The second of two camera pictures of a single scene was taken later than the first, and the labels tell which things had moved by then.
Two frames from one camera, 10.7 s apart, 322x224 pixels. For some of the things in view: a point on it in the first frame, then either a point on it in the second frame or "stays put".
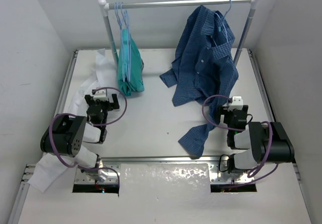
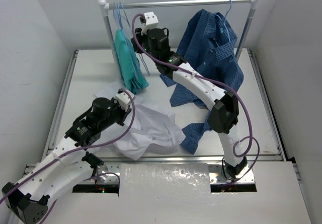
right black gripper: [223, 110] to [139, 38]
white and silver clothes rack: [106, 6] stays put
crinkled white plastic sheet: [164, 180] stays put
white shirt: [104, 70] to [147, 126]
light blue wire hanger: [123, 16] to [119, 16]
